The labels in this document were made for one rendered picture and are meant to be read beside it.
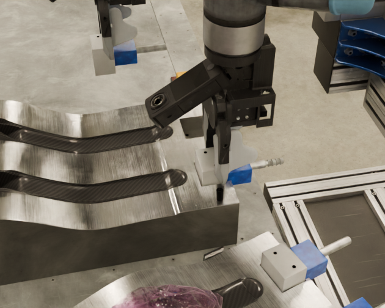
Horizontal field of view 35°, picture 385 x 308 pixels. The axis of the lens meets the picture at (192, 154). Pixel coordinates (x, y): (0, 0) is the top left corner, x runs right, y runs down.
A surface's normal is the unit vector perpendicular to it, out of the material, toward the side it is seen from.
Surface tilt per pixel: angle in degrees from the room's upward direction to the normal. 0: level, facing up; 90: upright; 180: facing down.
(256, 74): 90
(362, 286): 0
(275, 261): 0
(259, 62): 90
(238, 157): 79
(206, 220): 90
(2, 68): 0
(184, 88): 31
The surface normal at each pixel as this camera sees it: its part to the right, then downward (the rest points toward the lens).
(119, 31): 0.21, 0.51
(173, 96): -0.51, -0.55
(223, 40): -0.27, 0.64
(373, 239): 0.00, -0.75
